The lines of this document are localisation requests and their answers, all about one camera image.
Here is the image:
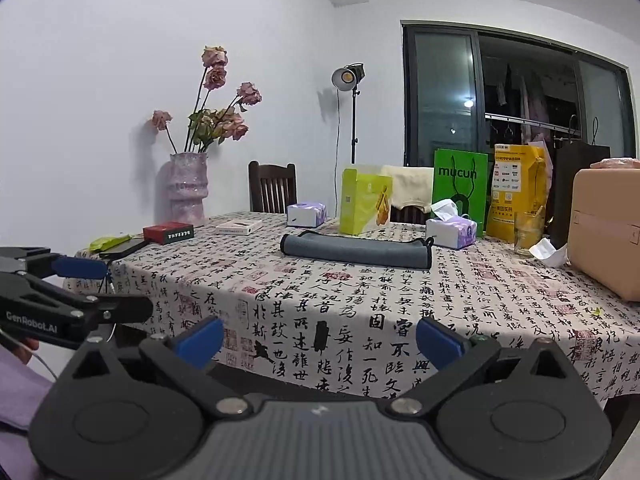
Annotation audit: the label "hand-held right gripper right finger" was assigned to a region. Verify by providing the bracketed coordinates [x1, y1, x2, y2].
[384, 316, 572, 418]

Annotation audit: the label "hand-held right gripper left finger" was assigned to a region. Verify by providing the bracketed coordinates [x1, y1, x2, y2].
[73, 316, 252, 422]

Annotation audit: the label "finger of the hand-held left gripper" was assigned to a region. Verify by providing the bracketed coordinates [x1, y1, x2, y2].
[21, 275, 154, 329]
[0, 247, 110, 280]

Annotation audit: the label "grey towel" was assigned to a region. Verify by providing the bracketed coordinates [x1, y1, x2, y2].
[279, 231, 435, 270]

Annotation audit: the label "green packet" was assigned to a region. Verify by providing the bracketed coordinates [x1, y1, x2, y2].
[89, 234, 133, 253]

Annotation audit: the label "black phone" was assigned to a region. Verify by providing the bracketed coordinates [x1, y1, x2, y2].
[99, 238, 149, 261]

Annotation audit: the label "calligraphy printed tablecloth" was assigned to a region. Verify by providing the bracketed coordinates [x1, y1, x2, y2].
[62, 210, 640, 403]

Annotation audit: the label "red box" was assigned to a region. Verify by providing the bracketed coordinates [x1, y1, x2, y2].
[143, 221, 194, 245]

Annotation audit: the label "person's purple clothing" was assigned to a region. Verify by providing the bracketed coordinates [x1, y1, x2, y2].
[0, 345, 57, 480]

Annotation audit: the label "purple tissue pack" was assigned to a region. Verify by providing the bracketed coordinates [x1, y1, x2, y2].
[286, 203, 327, 228]
[425, 199, 479, 250]

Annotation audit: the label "white flat box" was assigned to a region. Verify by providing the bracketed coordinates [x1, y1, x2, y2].
[216, 219, 262, 235]

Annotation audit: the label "dark wooden chair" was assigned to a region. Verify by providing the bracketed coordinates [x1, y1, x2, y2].
[248, 160, 297, 214]
[389, 205, 432, 226]

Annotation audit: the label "pink ribbed vase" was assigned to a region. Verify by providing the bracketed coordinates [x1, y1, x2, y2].
[167, 151, 209, 229]

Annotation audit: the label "clear drinking glass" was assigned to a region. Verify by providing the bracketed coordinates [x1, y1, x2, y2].
[514, 211, 544, 256]

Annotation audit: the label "white paper receipt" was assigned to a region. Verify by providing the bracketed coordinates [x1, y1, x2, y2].
[529, 238, 570, 267]

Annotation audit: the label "green paper bag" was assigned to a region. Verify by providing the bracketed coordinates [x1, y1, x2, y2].
[432, 148, 489, 237]

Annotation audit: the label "yellow-green cardboard box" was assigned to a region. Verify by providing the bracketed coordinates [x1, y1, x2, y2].
[341, 167, 396, 236]

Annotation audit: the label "cream cloth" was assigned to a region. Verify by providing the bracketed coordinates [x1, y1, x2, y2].
[382, 165, 435, 214]

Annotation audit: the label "yellow paper bag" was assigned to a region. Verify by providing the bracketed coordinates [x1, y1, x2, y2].
[486, 143, 547, 244]

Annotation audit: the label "dried pink roses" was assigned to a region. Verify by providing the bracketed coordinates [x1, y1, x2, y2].
[151, 46, 263, 155]

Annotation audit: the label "beige case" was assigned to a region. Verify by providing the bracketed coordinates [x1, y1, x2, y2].
[567, 167, 640, 303]

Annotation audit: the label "black paper bag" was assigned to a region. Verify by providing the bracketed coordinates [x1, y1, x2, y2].
[547, 117, 612, 252]

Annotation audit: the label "dark sliding glass door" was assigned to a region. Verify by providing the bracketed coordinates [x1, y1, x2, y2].
[401, 21, 637, 169]

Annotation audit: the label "hanging clothes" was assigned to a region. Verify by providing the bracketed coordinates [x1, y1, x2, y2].
[495, 64, 553, 152]

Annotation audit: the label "pink item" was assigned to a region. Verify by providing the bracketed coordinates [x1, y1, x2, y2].
[590, 157, 640, 170]

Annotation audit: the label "studio light on stand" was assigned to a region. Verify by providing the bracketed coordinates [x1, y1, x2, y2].
[331, 62, 366, 165]

